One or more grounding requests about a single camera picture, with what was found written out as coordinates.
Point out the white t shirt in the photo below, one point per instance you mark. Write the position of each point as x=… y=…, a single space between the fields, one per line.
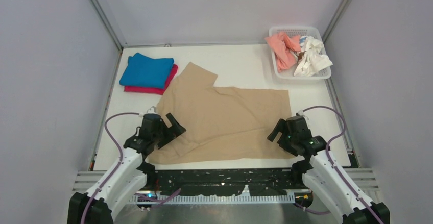
x=311 y=60

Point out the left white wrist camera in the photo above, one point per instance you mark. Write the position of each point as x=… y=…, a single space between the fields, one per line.
x=152 y=110

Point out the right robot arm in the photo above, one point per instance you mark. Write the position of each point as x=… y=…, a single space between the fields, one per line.
x=320 y=172

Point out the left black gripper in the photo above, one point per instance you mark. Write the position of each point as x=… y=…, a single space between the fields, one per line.
x=172 y=132

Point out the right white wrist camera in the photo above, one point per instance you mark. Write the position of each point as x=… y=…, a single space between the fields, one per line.
x=301 y=113

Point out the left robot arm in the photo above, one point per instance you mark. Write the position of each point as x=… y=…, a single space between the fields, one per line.
x=102 y=202

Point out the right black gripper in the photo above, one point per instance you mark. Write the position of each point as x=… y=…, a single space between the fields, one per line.
x=282 y=127

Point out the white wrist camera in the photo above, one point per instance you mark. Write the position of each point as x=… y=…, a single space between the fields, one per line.
x=152 y=110
x=301 y=113

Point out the folded blue t shirt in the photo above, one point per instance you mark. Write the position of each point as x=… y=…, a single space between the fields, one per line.
x=145 y=72

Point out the pink t shirt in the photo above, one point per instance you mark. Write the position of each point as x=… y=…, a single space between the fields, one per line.
x=286 y=50

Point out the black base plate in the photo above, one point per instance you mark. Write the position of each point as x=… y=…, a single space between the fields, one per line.
x=224 y=182

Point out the aluminium frame rail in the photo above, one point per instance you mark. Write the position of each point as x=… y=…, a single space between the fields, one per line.
x=245 y=197

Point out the white plastic basket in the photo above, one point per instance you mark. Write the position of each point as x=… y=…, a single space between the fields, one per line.
x=292 y=31

